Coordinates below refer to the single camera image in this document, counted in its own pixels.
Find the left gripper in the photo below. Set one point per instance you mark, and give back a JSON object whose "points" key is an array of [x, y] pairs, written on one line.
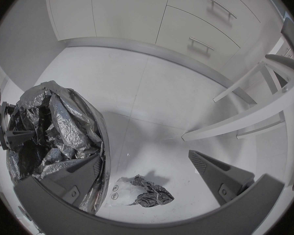
{"points": [[6, 138]]}

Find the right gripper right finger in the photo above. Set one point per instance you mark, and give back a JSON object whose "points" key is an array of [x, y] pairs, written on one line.
{"points": [[220, 180]]}

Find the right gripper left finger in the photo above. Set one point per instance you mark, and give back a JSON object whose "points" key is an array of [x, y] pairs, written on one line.
{"points": [[80, 180]]}

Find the white chair with grey seat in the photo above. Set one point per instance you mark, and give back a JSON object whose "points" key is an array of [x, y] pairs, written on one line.
{"points": [[235, 126]]}

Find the black plastic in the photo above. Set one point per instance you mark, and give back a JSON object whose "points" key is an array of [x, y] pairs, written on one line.
{"points": [[154, 192]]}

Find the white cabinet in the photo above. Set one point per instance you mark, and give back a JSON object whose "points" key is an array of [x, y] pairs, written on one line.
{"points": [[127, 8]]}

